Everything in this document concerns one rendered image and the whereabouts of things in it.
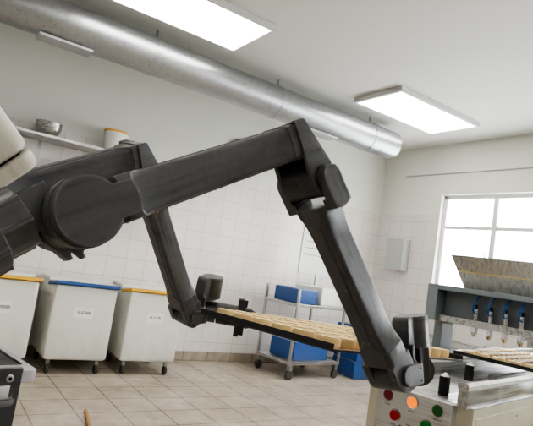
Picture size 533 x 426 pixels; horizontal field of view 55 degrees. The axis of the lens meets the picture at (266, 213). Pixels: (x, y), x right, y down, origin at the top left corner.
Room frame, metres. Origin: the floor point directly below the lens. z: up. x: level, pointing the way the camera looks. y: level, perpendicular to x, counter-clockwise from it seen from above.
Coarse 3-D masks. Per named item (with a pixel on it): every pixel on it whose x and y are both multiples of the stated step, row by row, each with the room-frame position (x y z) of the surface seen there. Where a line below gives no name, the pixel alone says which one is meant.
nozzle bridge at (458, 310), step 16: (432, 288) 2.29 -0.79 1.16; (448, 288) 2.24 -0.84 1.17; (464, 288) 2.19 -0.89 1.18; (432, 304) 2.29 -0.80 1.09; (448, 304) 2.32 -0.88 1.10; (464, 304) 2.27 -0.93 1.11; (480, 304) 2.22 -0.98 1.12; (496, 304) 2.18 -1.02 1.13; (512, 304) 2.13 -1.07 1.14; (528, 304) 2.09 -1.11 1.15; (448, 320) 2.27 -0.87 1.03; (464, 320) 2.22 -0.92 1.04; (480, 320) 2.22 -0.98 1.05; (496, 320) 2.17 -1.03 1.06; (512, 320) 2.13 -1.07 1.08; (528, 320) 2.08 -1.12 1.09; (448, 336) 2.41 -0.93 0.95; (528, 336) 2.03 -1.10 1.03
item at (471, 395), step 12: (468, 384) 1.43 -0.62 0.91; (480, 384) 1.51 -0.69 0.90; (492, 384) 1.56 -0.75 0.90; (504, 384) 1.63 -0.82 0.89; (516, 384) 1.71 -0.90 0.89; (528, 384) 1.79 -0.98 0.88; (468, 396) 1.44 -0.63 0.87; (480, 396) 1.50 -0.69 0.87; (492, 396) 1.57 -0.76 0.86; (504, 396) 1.64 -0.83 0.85; (516, 396) 1.71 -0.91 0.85; (468, 408) 1.45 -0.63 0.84
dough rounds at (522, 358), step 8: (472, 352) 2.16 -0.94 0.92; (480, 352) 2.16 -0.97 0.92; (488, 352) 2.22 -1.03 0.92; (496, 352) 2.26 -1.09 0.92; (504, 352) 2.33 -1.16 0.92; (512, 352) 2.38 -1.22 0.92; (520, 352) 2.44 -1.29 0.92; (528, 352) 2.50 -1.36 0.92; (504, 360) 2.07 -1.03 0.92; (512, 360) 2.06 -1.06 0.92; (520, 360) 2.12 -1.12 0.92; (528, 360) 2.16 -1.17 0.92
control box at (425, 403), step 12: (396, 396) 1.59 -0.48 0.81; (408, 396) 1.56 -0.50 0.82; (420, 396) 1.53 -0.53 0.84; (384, 408) 1.61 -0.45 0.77; (396, 408) 1.58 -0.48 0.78; (408, 408) 1.56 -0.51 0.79; (420, 408) 1.53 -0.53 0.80; (444, 408) 1.48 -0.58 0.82; (456, 408) 1.48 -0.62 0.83; (384, 420) 1.61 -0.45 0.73; (396, 420) 1.58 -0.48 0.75; (408, 420) 1.55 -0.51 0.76; (420, 420) 1.53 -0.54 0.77; (432, 420) 1.50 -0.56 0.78; (444, 420) 1.48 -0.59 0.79
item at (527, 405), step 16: (432, 384) 1.74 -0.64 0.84; (448, 384) 1.57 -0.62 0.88; (448, 400) 1.52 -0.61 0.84; (512, 400) 1.67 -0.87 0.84; (528, 400) 1.77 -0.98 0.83; (368, 416) 1.69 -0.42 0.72; (464, 416) 1.47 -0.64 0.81; (480, 416) 1.49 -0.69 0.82; (496, 416) 1.57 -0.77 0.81; (512, 416) 1.67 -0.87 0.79; (528, 416) 1.78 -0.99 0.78
